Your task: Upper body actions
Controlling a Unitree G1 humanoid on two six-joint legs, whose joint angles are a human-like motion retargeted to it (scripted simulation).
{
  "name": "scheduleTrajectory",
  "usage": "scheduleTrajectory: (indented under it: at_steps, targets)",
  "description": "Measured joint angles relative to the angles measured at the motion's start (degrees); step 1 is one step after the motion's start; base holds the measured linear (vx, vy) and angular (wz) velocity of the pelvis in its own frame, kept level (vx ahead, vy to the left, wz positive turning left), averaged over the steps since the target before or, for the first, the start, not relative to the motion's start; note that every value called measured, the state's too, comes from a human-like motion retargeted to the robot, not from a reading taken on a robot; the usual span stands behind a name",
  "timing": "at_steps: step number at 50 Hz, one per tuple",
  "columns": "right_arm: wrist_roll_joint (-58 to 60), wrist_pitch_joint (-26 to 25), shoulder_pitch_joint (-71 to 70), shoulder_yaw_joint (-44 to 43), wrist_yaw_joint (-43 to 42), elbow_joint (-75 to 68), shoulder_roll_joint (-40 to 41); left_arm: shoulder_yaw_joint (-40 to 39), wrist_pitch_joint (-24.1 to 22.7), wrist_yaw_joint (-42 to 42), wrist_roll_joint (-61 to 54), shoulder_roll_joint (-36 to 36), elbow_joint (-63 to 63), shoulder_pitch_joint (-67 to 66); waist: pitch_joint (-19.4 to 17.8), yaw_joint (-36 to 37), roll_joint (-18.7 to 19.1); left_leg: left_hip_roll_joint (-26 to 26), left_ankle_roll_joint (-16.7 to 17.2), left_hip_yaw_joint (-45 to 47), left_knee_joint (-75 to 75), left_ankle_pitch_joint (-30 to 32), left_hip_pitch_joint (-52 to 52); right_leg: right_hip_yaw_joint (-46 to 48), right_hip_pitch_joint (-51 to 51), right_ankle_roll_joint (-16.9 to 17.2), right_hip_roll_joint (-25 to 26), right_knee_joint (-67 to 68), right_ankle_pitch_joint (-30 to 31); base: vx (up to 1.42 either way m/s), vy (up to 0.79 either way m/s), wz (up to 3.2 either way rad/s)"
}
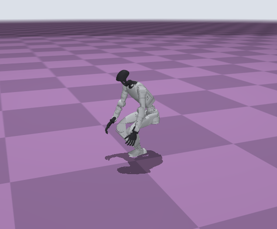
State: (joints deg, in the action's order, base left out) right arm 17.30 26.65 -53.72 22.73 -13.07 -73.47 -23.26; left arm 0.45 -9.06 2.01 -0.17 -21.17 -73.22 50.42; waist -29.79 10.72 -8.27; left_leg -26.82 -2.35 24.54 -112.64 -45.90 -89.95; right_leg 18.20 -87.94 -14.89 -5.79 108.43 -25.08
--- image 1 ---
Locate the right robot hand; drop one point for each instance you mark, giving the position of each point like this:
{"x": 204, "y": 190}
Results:
{"x": 108, "y": 125}

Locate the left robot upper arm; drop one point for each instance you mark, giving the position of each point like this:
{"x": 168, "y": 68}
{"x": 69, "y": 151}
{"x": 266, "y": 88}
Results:
{"x": 141, "y": 91}

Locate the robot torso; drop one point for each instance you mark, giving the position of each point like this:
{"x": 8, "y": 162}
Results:
{"x": 149, "y": 97}

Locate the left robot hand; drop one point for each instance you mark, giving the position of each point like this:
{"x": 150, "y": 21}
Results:
{"x": 132, "y": 137}

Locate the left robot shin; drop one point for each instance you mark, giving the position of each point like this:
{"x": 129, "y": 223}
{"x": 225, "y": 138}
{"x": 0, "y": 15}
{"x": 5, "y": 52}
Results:
{"x": 137, "y": 143}

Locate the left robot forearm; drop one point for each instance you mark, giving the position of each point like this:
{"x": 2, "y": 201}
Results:
{"x": 139, "y": 119}

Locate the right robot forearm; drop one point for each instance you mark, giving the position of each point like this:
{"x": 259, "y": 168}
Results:
{"x": 117, "y": 112}

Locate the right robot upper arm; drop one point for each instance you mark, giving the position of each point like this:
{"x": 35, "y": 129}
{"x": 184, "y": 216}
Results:
{"x": 124, "y": 95}

